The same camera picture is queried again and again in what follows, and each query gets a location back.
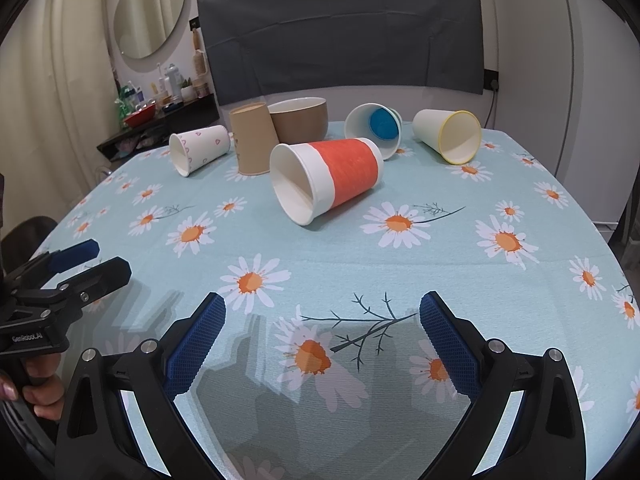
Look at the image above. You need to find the orange sleeved white paper cup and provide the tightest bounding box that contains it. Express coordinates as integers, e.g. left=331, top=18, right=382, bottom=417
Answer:
left=270, top=138, right=384, bottom=226

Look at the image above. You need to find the white cup with pink hearts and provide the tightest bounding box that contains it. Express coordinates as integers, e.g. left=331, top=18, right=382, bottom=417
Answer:
left=169, top=125, right=231, bottom=177

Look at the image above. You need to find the brown kraft paper cup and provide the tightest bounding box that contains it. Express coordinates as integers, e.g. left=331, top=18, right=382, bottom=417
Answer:
left=230, top=102, right=279, bottom=176

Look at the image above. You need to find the yellow rimmed white paper cup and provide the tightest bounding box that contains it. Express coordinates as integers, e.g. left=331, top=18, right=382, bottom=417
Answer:
left=412, top=110, right=482, bottom=165

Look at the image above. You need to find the white cup with blue bottom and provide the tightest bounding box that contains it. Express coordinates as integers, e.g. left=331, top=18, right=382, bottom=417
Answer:
left=344, top=103, right=402, bottom=160

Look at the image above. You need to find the person's left hand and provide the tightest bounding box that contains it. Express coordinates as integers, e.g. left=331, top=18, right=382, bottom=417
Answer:
left=22, top=353, right=65, bottom=422

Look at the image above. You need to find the dark brown chair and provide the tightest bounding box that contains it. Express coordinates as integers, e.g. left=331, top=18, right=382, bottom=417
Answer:
left=1, top=216, right=58, bottom=274

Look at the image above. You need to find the black side shelf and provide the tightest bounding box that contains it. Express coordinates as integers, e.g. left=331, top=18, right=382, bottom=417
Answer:
left=96, top=96, right=220, bottom=162

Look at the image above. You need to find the red bowl on shelf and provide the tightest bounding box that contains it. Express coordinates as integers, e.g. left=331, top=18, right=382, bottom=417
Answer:
left=124, top=105, right=156, bottom=129

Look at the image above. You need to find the beige curtain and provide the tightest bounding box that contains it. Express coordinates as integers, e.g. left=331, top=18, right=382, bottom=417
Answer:
left=1, top=0, right=118, bottom=232

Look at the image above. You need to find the green plastic bottle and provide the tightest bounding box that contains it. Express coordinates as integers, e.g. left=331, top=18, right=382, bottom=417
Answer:
left=115, top=84, right=138, bottom=124

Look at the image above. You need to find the small potted plant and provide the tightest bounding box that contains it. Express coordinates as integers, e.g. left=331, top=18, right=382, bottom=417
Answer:
left=181, top=78, right=198, bottom=103

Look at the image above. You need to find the white bottle on shelf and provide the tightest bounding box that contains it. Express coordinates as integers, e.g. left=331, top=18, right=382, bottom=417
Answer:
left=165, top=63, right=181, bottom=100

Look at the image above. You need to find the daisy print blue tablecloth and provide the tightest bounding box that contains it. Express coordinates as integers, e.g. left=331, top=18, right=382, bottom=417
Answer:
left=44, top=130, right=639, bottom=479

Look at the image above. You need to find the tall brown bottle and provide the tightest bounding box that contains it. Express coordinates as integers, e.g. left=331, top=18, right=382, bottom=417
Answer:
left=191, top=28, right=208, bottom=78

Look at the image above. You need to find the brown ceramic bowl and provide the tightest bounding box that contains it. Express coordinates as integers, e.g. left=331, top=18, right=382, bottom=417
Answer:
left=268, top=96, right=329, bottom=144

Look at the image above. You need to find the white refrigerator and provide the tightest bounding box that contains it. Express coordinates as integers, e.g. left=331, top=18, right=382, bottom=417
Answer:
left=495, top=0, right=639, bottom=223

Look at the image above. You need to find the dark grey cloth covered screen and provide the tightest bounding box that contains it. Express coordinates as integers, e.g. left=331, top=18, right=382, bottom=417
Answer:
left=198, top=0, right=484, bottom=104

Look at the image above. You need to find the oval wall mirror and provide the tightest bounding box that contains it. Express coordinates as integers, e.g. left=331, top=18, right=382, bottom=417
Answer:
left=113, top=0, right=186, bottom=60

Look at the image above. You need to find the wall power socket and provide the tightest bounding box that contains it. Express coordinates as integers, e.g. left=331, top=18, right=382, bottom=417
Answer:
left=483, top=68, right=499, bottom=92

